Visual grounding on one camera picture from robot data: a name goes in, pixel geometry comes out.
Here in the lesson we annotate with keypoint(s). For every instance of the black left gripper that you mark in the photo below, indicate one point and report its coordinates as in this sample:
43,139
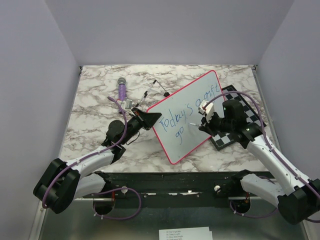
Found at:
146,120

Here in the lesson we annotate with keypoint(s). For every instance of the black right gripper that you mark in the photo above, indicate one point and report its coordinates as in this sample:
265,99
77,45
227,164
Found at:
207,127

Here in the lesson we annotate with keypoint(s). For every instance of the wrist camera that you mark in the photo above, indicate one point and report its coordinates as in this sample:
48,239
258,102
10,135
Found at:
127,104
206,109

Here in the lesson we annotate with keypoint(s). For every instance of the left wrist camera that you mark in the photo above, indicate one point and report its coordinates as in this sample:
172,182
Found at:
127,104

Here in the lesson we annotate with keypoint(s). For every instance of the black white chessboard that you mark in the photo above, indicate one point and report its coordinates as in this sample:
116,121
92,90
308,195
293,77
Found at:
240,130

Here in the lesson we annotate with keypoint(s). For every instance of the pink framed whiteboard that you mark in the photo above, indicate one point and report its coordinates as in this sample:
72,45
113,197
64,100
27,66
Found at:
175,128

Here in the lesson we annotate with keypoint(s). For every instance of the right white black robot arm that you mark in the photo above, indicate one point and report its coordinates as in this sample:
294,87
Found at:
294,194

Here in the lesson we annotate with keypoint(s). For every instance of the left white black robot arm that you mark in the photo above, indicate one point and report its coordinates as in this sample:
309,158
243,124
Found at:
64,181

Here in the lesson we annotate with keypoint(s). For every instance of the white instruction paper sheet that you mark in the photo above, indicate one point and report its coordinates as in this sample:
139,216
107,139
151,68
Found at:
193,233

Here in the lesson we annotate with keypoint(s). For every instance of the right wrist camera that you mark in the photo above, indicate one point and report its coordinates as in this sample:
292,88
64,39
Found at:
206,109

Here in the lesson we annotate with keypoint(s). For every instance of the white blue whiteboard marker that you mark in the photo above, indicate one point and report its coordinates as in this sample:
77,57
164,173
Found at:
195,124

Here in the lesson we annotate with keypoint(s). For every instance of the purple toy microphone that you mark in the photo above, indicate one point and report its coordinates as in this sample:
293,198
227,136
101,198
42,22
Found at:
121,88

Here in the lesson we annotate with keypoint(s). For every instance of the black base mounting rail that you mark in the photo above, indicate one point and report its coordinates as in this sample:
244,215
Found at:
176,190

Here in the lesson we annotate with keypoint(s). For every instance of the black whiteboard stand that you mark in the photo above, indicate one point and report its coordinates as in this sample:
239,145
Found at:
164,92

